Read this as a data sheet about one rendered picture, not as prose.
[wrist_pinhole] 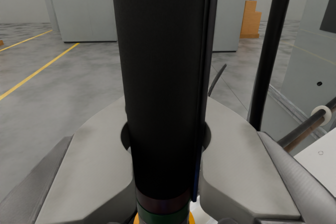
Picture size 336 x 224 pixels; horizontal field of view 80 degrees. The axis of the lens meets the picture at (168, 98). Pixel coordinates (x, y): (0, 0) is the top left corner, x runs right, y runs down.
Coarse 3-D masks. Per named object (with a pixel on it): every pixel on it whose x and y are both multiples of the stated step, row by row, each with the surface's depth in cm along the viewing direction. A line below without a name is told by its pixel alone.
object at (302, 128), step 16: (272, 0) 12; (288, 0) 12; (272, 16) 12; (272, 32) 13; (272, 48) 13; (272, 64) 14; (256, 80) 15; (256, 96) 15; (256, 112) 16; (320, 112) 30; (256, 128) 17; (304, 128) 27
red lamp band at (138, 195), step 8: (136, 192) 11; (184, 192) 11; (144, 200) 11; (152, 200) 10; (160, 200) 10; (168, 200) 10; (176, 200) 10; (184, 200) 11; (152, 208) 11; (160, 208) 10; (168, 208) 11; (176, 208) 11
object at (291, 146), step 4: (332, 108) 33; (332, 112) 33; (320, 120) 30; (312, 124) 29; (316, 124) 29; (308, 128) 28; (312, 128) 29; (304, 132) 27; (308, 132) 28; (300, 136) 27; (304, 136) 27; (296, 140) 26; (300, 140) 26; (288, 144) 25; (292, 144) 25; (296, 144) 26; (284, 148) 25; (288, 148) 25; (292, 148) 25; (288, 152) 25
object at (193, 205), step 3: (198, 198) 19; (198, 201) 18; (192, 204) 18; (195, 204) 18; (198, 204) 18; (192, 207) 18; (195, 207) 18; (192, 210) 18; (210, 216) 17; (210, 219) 17; (213, 219) 17; (207, 222) 17; (210, 222) 17; (213, 222) 17; (216, 222) 17
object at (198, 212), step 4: (196, 208) 18; (200, 208) 18; (192, 212) 17; (196, 212) 17; (200, 212) 17; (204, 212) 17; (196, 216) 17; (200, 216) 17; (204, 216) 17; (208, 216) 17; (196, 220) 17; (200, 220) 17; (204, 220) 17
